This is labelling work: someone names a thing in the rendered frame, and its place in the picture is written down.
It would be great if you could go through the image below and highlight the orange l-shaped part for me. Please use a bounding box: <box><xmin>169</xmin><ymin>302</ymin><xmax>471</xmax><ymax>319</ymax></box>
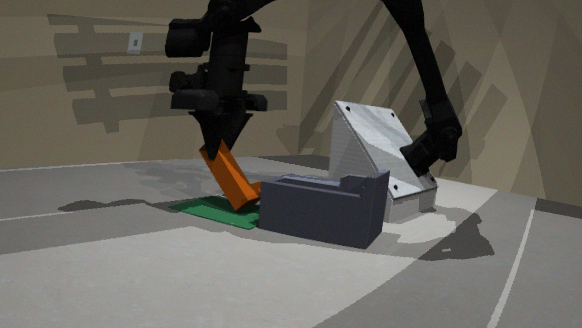
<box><xmin>198</xmin><ymin>140</ymin><xmax>261</xmax><ymax>211</ymax></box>

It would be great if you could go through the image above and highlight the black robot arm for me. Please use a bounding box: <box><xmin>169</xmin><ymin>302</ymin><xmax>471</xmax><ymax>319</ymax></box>
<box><xmin>164</xmin><ymin>0</ymin><xmax>462</xmax><ymax>177</ymax></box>

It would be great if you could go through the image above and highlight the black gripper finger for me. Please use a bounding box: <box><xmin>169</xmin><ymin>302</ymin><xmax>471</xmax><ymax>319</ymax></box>
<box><xmin>222</xmin><ymin>112</ymin><xmax>253</xmax><ymax>151</ymax></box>
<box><xmin>188</xmin><ymin>111</ymin><xmax>229</xmax><ymax>159</ymax></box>

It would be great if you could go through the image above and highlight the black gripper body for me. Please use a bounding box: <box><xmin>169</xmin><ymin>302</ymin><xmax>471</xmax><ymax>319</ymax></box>
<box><xmin>171</xmin><ymin>55</ymin><xmax>268</xmax><ymax>113</ymax></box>

